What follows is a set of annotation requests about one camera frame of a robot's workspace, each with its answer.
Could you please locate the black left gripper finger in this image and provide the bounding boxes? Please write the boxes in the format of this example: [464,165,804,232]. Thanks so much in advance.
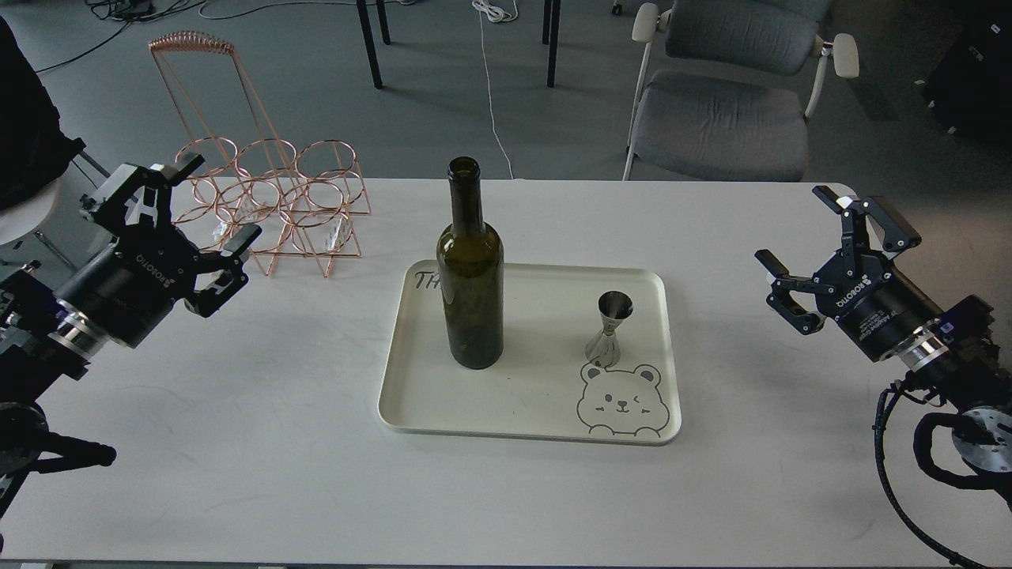
[185,224,262,318]
[80,153,205,235]

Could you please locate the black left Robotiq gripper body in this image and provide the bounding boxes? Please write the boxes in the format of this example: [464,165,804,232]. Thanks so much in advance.
[55,224,199,347]

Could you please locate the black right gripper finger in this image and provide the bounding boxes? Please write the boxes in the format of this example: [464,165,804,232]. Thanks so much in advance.
[754,249,828,335]
[812,185,922,271]

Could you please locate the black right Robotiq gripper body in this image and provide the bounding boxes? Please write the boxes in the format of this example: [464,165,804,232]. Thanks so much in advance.
[814,254,942,361]

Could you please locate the silver steel jigger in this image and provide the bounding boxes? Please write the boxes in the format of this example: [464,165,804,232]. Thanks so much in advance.
[584,290,633,368]

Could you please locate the dark green wine bottle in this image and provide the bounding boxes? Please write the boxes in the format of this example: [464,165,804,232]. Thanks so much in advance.
[435,157,504,370]

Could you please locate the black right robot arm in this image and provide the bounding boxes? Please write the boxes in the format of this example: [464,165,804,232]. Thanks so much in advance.
[755,185,1010,499]

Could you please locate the white chair with black garment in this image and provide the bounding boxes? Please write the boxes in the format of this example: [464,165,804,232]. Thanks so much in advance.
[1,21,111,281]

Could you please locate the black cabinet on casters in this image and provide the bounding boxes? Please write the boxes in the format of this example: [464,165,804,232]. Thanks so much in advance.
[923,1,1011,144]

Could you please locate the grey office chair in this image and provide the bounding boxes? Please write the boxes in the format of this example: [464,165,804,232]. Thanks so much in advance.
[622,1,859,183]

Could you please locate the cream bear serving tray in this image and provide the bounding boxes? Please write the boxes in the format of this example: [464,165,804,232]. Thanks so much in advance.
[377,260,682,444]

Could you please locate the black table legs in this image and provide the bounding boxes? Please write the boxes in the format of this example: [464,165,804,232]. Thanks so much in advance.
[355,0,562,89]

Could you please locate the copper wire bottle rack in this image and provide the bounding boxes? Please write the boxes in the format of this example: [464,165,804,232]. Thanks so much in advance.
[148,30,372,277]

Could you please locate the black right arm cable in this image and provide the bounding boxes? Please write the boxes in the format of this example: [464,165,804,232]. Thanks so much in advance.
[873,381,989,569]

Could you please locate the black floor cables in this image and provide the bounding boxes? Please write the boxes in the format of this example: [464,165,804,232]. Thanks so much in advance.
[36,0,206,74]

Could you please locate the white floor cable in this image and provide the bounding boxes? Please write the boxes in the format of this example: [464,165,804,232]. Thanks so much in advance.
[471,0,519,181]

